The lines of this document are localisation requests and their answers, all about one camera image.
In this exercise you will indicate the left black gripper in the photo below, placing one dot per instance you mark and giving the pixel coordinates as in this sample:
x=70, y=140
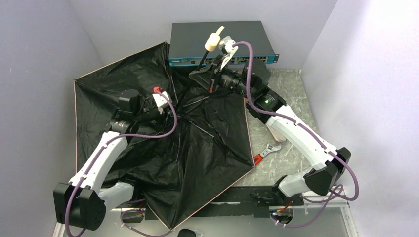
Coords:
x=154, y=113

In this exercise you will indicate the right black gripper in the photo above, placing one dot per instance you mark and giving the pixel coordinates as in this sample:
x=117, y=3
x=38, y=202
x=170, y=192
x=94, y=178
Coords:
x=213, y=77

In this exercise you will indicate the beige black folding umbrella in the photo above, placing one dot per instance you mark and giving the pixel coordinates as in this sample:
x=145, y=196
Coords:
x=180, y=165

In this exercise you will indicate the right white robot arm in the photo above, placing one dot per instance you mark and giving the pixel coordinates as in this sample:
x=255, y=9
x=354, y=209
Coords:
x=327, y=162

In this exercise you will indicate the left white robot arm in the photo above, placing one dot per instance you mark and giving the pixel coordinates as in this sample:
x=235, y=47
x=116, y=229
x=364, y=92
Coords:
x=80, y=202

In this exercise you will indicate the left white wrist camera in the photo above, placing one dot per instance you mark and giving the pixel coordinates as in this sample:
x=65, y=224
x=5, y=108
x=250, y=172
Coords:
x=161, y=98

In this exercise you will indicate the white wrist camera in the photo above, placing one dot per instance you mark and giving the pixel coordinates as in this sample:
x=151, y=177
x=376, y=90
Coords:
x=161, y=98
x=226, y=47

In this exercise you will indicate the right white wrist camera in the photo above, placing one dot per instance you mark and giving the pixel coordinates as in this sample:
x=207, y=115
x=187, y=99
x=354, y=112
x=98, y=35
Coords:
x=226, y=47

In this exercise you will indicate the grey network switch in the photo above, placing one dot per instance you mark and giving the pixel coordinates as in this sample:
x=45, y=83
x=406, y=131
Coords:
x=188, y=39

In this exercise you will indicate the red handled adjustable wrench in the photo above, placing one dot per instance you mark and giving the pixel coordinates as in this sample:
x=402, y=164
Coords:
x=270, y=148

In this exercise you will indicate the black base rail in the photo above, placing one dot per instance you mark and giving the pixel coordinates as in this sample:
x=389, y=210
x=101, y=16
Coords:
x=253, y=201

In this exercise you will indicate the aluminium frame rail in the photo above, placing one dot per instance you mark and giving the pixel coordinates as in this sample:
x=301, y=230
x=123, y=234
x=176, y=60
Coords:
x=309, y=215

